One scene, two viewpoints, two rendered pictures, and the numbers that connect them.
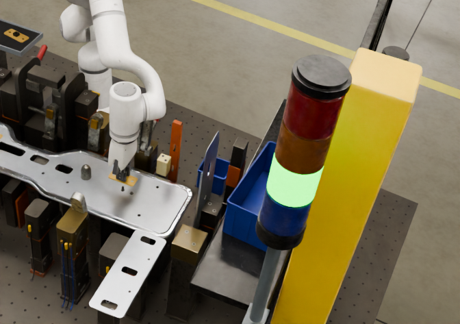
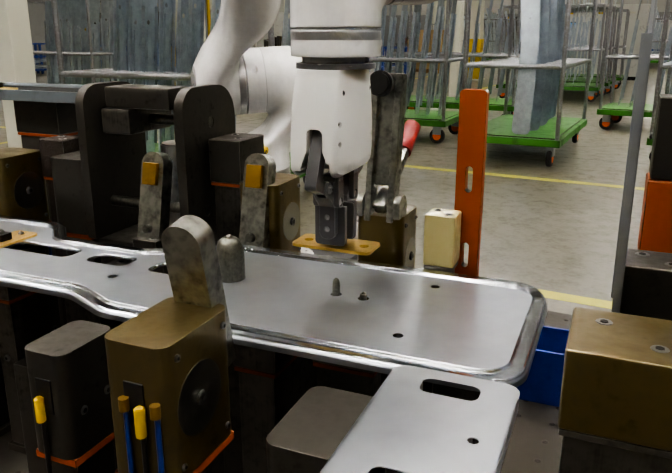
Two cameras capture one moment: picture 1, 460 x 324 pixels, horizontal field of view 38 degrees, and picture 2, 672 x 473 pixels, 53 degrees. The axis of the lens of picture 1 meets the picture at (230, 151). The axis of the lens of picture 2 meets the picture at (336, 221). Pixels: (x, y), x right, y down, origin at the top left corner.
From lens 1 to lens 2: 1.50 m
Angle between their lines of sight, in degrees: 28
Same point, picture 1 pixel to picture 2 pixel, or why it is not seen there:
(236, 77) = not seen: hidden behind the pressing
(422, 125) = not seen: outside the picture
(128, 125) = not seen: outside the picture
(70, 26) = (208, 61)
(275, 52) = not seen: hidden behind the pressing
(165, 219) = (488, 341)
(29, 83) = (107, 113)
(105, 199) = (286, 310)
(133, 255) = (408, 432)
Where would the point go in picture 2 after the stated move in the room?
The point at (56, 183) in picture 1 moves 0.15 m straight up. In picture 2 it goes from (144, 289) to (133, 147)
